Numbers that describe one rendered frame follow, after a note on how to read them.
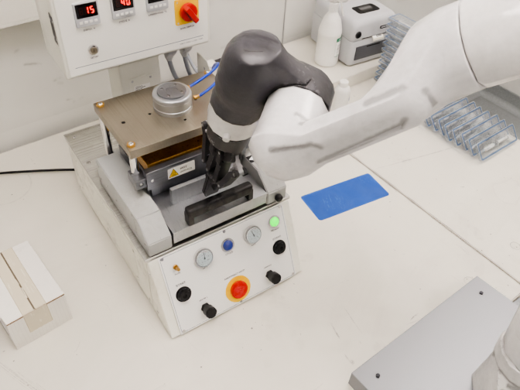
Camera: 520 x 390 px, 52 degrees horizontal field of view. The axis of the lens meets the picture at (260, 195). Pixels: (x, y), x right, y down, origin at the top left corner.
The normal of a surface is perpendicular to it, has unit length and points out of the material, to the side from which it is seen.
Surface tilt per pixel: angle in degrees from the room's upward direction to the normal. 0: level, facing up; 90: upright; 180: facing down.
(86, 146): 0
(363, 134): 101
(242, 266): 65
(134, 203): 0
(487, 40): 69
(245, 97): 105
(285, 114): 14
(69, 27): 90
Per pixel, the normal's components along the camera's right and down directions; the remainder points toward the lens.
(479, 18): -0.59, -0.25
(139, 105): 0.05, -0.72
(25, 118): 0.61, 0.57
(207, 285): 0.53, 0.23
